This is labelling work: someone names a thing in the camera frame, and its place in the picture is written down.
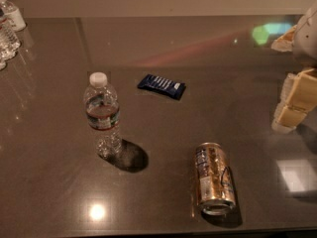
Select orange gold soda can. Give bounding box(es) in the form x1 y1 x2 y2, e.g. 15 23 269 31
194 143 236 216

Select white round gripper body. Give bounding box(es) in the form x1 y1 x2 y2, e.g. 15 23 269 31
292 3 317 59

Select clear plastic water bottle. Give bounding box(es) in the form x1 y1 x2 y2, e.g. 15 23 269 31
83 72 122 160

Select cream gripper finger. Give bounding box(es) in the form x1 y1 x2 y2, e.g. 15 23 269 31
271 25 297 52
271 67 317 134

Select white labelled bottle at back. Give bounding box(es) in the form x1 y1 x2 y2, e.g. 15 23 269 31
0 0 26 32

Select dark blue snack wrapper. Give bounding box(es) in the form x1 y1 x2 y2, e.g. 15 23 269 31
137 74 186 100

